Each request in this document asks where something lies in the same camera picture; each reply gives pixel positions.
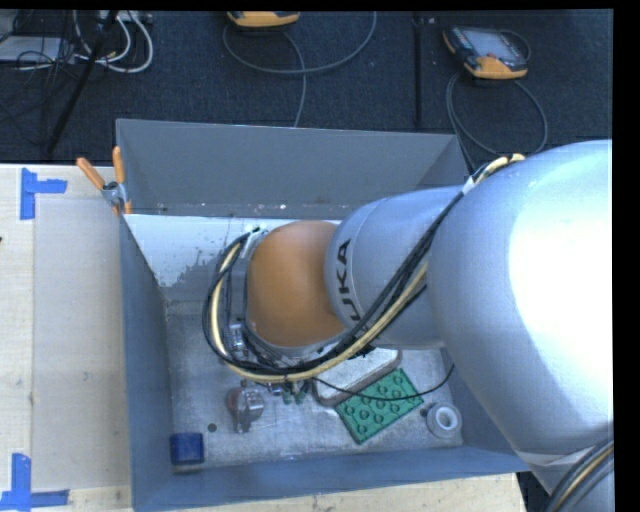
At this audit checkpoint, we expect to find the blue cube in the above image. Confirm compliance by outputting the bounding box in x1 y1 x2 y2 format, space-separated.
168 431 206 467

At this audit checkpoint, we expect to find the grey metal bin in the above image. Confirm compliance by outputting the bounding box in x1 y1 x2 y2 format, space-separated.
114 118 532 512

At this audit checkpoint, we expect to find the white flat sponge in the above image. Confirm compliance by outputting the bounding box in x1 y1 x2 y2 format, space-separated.
313 346 403 407

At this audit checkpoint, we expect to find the dark green studded flat block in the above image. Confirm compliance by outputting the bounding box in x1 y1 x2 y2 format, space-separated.
334 368 426 446

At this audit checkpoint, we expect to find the white tape roll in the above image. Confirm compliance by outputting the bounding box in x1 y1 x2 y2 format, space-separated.
426 401 463 437

